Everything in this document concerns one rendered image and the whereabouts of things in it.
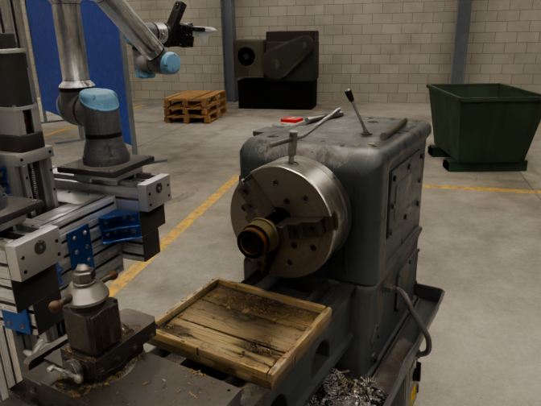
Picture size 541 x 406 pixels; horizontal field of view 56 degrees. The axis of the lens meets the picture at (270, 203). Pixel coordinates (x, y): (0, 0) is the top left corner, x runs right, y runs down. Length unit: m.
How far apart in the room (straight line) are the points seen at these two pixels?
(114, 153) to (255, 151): 0.47
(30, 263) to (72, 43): 0.78
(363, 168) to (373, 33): 9.95
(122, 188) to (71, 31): 0.52
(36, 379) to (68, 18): 1.13
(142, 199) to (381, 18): 9.92
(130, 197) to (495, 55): 10.22
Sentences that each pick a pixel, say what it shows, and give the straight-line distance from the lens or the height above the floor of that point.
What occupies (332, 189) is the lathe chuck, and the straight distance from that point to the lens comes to 1.31.
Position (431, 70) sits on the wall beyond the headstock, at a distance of 11.30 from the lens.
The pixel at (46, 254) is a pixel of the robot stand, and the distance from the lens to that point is 1.34.
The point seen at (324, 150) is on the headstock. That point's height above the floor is 1.24.
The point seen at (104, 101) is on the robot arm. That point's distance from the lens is 1.68.
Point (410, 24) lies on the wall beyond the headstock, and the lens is 11.25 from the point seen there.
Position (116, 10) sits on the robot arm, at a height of 1.63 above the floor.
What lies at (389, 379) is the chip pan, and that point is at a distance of 1.69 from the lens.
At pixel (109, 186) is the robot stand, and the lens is 1.71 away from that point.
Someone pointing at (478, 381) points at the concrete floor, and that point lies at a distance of 2.67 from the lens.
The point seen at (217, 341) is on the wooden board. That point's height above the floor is 0.89.
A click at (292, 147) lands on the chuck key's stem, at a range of 1.30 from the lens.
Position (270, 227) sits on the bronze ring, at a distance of 1.24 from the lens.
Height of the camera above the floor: 1.57
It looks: 19 degrees down
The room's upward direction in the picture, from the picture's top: 1 degrees counter-clockwise
